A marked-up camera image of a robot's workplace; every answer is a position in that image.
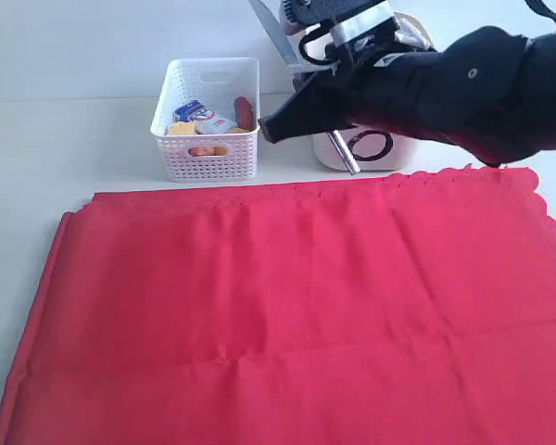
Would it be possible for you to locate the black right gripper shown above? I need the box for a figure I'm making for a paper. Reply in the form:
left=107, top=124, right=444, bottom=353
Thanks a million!
left=259, top=26, right=548, bottom=166

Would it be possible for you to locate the red sausage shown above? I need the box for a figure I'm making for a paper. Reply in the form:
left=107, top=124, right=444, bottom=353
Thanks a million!
left=234, top=96, right=256, bottom=132

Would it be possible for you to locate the yellow lemon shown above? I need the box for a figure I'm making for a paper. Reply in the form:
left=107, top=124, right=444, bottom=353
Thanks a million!
left=227, top=127, right=250, bottom=134

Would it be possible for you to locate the silver table knife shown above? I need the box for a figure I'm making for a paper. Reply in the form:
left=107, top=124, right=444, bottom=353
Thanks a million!
left=249, top=0, right=360, bottom=175

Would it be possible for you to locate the blue white milk carton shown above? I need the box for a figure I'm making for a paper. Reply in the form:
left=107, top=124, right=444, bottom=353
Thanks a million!
left=174, top=100, right=237, bottom=134

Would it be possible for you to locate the yellow cheese wedge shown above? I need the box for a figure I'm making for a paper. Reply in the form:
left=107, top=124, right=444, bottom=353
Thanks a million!
left=166, top=121, right=198, bottom=136

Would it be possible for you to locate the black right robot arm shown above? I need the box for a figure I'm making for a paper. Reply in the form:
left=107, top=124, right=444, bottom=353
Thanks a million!
left=260, top=26, right=556, bottom=166

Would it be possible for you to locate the cream plastic bin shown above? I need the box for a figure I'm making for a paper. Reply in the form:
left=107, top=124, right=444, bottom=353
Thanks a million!
left=307, top=12, right=433, bottom=172

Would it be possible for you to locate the white perforated plastic basket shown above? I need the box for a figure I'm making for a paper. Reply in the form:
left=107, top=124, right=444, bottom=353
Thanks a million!
left=150, top=57, right=259, bottom=182

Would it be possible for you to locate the red table cloth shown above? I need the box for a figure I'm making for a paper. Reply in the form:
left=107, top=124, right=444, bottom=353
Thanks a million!
left=0, top=167, right=556, bottom=444

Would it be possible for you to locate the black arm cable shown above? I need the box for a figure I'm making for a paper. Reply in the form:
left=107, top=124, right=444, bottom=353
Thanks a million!
left=523, top=0, right=556, bottom=33

